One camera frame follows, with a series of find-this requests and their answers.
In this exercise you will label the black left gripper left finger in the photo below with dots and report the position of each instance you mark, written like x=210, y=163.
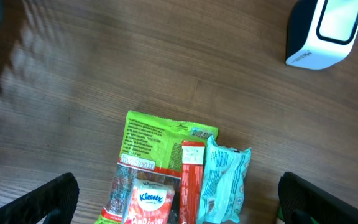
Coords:
x=53, y=202

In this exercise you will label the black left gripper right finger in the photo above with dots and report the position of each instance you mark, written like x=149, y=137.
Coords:
x=300, y=200

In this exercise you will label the pale green wipes packet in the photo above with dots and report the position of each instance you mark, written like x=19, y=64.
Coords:
x=222, y=192

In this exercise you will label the white red tissue packet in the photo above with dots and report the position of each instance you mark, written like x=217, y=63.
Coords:
x=148, y=203

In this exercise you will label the green snack bag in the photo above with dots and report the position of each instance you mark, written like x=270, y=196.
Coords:
x=150, y=150

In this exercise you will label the red tube packet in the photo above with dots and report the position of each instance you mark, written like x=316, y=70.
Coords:
x=191, y=180

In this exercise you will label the green lid spice jar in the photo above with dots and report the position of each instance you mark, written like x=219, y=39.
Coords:
x=280, y=220

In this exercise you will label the white barcode scanner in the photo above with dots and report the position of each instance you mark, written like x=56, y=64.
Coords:
x=321, y=33

